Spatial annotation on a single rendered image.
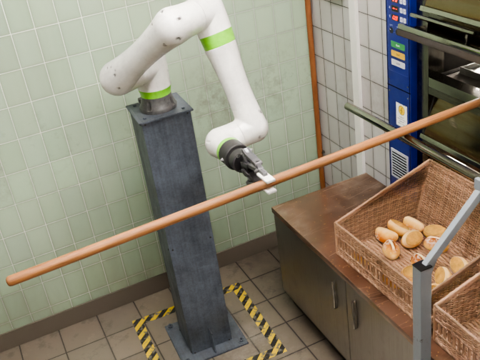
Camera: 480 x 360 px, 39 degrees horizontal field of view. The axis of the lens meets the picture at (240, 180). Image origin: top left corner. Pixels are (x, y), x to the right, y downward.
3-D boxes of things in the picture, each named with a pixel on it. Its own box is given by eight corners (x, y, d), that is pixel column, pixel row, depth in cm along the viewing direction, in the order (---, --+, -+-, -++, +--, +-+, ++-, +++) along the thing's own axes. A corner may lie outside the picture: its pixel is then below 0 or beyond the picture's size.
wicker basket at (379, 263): (429, 213, 287) (430, 156, 273) (533, 281, 241) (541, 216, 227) (333, 253, 271) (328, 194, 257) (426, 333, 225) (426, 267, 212)
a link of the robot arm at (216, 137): (205, 156, 240) (196, 131, 234) (235, 142, 243) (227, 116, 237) (221, 171, 229) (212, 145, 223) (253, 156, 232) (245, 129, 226)
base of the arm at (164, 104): (128, 97, 279) (126, 83, 277) (163, 88, 284) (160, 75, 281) (145, 118, 258) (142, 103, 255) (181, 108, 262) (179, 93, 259)
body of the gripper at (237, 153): (246, 143, 222) (259, 153, 214) (249, 166, 226) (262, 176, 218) (226, 150, 219) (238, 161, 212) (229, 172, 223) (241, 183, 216)
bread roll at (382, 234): (396, 231, 265) (390, 243, 264) (401, 236, 270) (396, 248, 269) (374, 223, 271) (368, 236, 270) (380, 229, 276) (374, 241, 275)
